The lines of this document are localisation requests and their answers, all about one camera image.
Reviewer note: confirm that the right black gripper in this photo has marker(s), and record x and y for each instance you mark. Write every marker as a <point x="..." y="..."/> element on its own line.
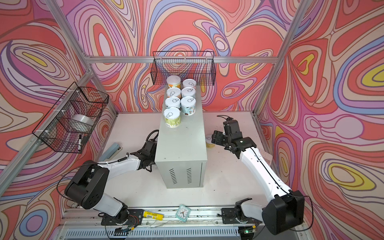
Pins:
<point x="218" y="138"/>

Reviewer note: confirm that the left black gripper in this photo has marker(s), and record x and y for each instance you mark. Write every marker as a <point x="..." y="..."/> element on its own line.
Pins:
<point x="151" y="147"/>

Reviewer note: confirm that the can hidden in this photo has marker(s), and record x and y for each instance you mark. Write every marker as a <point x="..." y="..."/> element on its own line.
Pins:
<point x="172" y="117"/>

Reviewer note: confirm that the teal label can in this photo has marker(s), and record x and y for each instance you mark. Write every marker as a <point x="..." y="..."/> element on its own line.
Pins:
<point x="188" y="105"/>
<point x="188" y="92"/>

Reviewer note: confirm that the teal label can front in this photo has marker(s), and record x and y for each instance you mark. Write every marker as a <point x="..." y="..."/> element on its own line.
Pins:
<point x="188" y="92"/>

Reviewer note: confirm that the pink flower label can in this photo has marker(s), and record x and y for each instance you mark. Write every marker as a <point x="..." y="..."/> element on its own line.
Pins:
<point x="189" y="83"/>

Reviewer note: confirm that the orange label can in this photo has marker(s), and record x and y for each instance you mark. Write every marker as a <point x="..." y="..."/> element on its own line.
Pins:
<point x="173" y="81"/>

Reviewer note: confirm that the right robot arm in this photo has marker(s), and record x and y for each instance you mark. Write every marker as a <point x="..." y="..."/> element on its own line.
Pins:
<point x="285" y="208"/>

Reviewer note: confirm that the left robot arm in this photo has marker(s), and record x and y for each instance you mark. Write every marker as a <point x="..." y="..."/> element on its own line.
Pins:
<point x="87" y="187"/>

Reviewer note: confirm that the grey metal cabinet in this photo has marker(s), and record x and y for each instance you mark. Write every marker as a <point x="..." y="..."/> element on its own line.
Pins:
<point x="181" y="154"/>

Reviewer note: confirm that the grey stapler box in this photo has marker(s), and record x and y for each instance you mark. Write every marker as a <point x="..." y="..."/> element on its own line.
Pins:
<point x="110" y="153"/>

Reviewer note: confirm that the pink calculator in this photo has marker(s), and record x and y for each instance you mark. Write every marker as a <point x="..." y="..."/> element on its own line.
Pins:
<point x="266" y="156"/>

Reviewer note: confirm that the yellow label tube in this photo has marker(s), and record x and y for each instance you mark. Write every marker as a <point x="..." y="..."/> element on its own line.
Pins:
<point x="154" y="216"/>

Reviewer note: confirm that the black marker pen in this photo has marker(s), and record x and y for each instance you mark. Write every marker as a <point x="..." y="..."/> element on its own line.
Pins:
<point x="80" y="143"/>

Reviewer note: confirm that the teal alarm clock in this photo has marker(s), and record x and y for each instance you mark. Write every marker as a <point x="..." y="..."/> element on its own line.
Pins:
<point x="183" y="213"/>

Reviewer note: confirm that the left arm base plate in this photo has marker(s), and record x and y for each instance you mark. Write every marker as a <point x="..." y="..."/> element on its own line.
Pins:
<point x="129" y="217"/>

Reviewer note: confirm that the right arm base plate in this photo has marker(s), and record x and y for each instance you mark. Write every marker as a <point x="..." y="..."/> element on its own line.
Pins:
<point x="231" y="216"/>

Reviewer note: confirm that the back black wire basket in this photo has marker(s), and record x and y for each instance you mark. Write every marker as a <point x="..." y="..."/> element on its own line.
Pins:
<point x="196" y="65"/>

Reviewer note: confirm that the black wire basket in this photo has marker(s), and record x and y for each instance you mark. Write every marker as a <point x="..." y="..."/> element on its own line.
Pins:
<point x="57" y="134"/>
<point x="196" y="65"/>

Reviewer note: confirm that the left black wire basket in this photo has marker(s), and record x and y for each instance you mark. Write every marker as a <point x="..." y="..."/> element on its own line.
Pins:
<point x="57" y="134"/>

